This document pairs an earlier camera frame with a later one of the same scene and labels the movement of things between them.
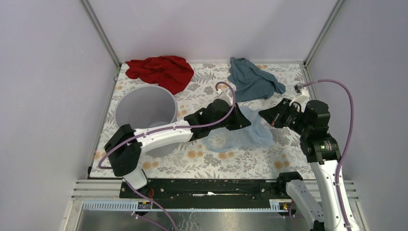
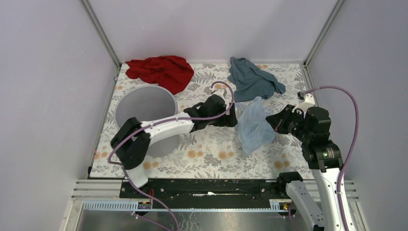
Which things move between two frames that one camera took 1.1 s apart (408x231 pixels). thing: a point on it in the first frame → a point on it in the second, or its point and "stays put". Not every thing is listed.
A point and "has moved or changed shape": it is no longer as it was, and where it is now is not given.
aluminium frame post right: (330, 19) stays put
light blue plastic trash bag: (257, 134) has moved or changed shape
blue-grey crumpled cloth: (250, 83) stays put
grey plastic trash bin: (145, 107) stays put
